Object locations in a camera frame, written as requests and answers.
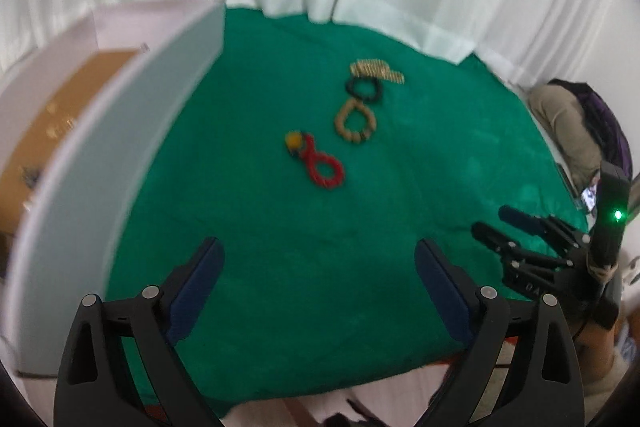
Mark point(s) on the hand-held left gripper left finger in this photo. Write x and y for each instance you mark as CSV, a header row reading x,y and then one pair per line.
x,y
200,287

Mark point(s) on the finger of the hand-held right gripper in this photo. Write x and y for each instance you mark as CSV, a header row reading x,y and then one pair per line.
x,y
492,237
530,219

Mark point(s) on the person's right forearm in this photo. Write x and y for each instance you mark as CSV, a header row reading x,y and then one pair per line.
x,y
595,352

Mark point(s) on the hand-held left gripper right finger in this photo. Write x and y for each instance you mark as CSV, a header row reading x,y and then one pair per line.
x,y
440,287

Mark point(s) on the person in beige clothes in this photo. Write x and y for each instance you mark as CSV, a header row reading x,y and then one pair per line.
x,y
570,132

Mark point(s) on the green velvet cloth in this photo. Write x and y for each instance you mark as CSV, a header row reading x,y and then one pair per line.
x,y
310,247

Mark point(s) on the long white cardboard box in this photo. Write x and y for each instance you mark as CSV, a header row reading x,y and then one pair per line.
x,y
100,187

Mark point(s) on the smartphone with lit screen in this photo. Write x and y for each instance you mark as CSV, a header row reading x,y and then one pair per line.
x,y
590,198

